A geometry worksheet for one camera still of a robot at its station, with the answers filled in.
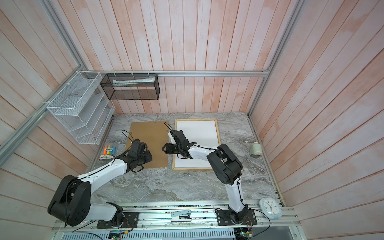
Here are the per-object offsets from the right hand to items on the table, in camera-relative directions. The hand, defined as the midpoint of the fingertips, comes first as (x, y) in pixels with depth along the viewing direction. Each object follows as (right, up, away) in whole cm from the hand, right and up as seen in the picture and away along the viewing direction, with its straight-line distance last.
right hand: (163, 149), depth 93 cm
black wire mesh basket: (-26, +44, +14) cm, 53 cm away
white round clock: (+58, -28, -19) cm, 67 cm away
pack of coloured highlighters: (-37, -1, +5) cm, 38 cm away
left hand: (-9, -5, -3) cm, 11 cm away
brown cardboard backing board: (-9, +8, +14) cm, 19 cm away
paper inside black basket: (-29, +42, -4) cm, 51 cm away
